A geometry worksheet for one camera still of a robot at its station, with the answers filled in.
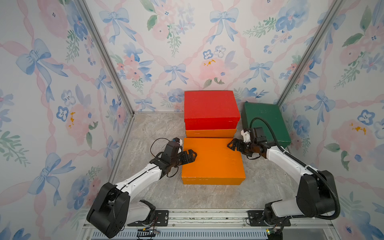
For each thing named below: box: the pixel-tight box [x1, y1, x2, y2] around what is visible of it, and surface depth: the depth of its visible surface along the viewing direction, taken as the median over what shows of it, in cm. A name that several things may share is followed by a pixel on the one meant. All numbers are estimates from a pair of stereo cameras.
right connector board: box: [265, 229, 283, 240], surface depth 73 cm
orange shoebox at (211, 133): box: [186, 128, 238, 139], surface depth 100 cm
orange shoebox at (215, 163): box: [182, 137, 246, 185], surface depth 86 cm
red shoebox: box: [184, 90, 241, 131], surface depth 94 cm
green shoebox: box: [241, 102, 292, 148], surface depth 105 cm
